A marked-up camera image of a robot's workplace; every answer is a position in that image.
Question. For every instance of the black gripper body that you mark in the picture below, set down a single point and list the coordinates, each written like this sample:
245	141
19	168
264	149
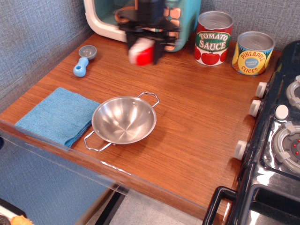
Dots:
148	21

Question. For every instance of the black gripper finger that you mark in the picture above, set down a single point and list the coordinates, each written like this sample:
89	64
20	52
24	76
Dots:
131	38
159	48

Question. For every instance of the red and white toy vegetable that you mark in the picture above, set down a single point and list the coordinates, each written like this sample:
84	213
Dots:
142	52

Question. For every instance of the orange microwave turntable plate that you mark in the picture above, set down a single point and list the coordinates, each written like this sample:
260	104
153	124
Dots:
120	19

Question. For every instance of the teal toy microwave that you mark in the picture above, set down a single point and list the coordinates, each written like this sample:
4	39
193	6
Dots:
100	15

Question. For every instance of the blue and grey toy scoop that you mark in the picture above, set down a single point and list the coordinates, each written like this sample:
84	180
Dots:
86	53

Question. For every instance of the tomato sauce can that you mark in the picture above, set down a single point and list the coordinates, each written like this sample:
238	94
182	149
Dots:
213	34

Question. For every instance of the pineapple slices can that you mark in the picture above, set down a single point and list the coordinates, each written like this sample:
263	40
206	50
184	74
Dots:
252	53

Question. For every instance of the blue folded cloth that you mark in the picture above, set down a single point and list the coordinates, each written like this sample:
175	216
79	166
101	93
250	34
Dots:
62	117

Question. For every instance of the white stove knob top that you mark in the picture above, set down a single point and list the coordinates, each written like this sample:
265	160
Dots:
261	88

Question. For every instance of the white stove knob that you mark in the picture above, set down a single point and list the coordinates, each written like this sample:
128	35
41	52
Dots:
240	149
261	88
254	108

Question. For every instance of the white stove knob middle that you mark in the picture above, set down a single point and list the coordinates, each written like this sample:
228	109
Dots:
254	108

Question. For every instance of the white stove knob bottom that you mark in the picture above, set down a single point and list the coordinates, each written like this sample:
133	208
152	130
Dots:
240	149

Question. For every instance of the white round stove button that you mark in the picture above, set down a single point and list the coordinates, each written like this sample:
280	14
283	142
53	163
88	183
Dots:
281	112

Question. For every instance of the grey stove burner rear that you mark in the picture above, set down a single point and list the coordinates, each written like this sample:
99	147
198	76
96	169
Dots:
293	99

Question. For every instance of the grey stove burner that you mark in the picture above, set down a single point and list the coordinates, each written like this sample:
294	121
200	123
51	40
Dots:
286	146
293	99

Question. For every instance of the grey stove burner front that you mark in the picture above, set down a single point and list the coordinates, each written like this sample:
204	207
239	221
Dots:
286	146

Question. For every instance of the clear acrylic table guard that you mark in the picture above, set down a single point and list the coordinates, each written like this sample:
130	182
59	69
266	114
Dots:
52	185

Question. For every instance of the black toy stove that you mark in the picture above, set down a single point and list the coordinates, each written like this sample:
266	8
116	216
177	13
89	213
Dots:
269	192

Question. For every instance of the orange fuzzy object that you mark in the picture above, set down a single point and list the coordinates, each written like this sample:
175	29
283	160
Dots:
20	220

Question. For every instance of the black oven door handle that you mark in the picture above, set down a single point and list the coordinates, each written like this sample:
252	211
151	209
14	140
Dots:
220	193

